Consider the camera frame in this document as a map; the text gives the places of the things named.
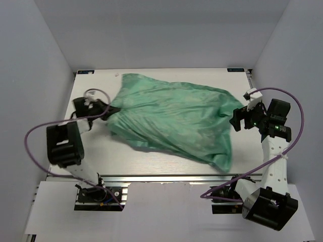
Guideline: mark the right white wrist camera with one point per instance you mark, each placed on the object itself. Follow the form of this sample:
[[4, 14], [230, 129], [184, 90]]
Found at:
[[254, 97]]

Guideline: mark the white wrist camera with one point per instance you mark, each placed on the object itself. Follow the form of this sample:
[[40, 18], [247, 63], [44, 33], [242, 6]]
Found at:
[[254, 97], [89, 96]]

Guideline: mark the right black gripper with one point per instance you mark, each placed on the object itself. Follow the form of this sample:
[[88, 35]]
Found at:
[[241, 113]]

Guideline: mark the aluminium table front rail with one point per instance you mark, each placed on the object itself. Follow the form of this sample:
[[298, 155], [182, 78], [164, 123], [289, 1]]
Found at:
[[198, 179]]

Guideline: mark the left blue corner label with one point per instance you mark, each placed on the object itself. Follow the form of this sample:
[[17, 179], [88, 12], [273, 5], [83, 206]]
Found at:
[[85, 72]]

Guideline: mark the right blue corner label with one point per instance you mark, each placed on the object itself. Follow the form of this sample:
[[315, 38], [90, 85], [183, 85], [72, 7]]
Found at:
[[235, 70]]

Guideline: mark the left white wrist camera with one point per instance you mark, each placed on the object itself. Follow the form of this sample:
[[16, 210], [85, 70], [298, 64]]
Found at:
[[89, 96]]

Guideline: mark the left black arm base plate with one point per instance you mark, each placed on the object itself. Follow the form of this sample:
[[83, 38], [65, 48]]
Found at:
[[95, 200]]

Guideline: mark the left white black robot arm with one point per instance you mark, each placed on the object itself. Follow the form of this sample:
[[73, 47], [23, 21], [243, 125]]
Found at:
[[64, 144]]

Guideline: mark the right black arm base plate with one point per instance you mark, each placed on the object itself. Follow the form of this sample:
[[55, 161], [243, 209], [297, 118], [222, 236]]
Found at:
[[230, 199]]

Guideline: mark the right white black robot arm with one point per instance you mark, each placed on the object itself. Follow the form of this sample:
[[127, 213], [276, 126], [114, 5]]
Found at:
[[270, 203]]

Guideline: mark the blue corner label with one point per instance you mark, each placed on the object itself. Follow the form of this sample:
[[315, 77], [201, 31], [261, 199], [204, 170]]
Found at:
[[85, 72], [235, 70]]

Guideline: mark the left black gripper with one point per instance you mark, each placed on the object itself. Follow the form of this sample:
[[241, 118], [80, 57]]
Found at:
[[103, 108]]

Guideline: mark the light blue pillowcase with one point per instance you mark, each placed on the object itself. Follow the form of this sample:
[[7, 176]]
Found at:
[[186, 119]]

